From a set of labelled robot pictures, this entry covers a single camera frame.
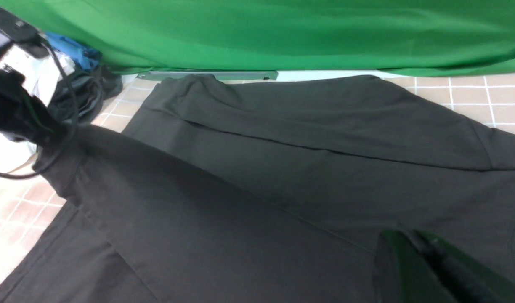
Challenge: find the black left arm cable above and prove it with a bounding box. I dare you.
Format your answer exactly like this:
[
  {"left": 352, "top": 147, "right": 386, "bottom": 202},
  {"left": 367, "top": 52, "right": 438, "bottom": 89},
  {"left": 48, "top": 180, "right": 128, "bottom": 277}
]
[{"left": 0, "top": 38, "right": 104, "bottom": 180}]

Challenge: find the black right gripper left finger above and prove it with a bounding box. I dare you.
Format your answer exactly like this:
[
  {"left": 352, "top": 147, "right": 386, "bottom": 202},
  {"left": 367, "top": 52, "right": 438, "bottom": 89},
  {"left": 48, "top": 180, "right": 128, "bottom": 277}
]
[{"left": 373, "top": 230, "right": 456, "bottom": 303}]

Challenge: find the green backdrop cloth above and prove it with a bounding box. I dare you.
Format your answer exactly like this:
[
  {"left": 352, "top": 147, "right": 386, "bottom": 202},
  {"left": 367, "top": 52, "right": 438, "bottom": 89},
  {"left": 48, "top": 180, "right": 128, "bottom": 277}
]
[{"left": 0, "top": 0, "right": 515, "bottom": 77}]

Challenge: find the dark gray long-sleeve shirt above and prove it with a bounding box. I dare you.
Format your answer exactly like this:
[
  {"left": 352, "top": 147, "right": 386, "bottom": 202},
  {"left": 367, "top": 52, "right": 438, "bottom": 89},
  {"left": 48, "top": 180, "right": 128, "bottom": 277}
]
[{"left": 0, "top": 75, "right": 515, "bottom": 303}]

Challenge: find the dark teal garment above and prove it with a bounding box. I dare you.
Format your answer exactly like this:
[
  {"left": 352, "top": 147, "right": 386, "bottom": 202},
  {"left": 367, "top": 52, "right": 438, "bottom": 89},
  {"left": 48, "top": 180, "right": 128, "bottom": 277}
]
[{"left": 47, "top": 65, "right": 123, "bottom": 124}]

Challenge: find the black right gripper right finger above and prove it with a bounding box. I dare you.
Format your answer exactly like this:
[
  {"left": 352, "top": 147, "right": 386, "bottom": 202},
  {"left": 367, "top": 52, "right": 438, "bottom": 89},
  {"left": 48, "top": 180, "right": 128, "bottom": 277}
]
[{"left": 413, "top": 230, "right": 515, "bottom": 303}]

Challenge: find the blue garment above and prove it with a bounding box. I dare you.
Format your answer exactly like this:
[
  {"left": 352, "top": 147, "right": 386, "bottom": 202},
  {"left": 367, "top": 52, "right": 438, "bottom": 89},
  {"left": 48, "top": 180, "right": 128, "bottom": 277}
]
[{"left": 45, "top": 32, "right": 102, "bottom": 71}]

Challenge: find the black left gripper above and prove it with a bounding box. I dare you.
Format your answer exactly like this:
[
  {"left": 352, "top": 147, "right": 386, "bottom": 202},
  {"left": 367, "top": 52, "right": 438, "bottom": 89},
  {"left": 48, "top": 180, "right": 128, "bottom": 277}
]
[{"left": 0, "top": 8, "right": 68, "bottom": 146}]

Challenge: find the white garment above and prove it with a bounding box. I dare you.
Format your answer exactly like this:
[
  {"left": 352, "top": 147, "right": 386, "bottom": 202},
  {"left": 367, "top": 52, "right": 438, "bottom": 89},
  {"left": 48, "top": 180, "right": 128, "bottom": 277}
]
[{"left": 23, "top": 57, "right": 63, "bottom": 106}]

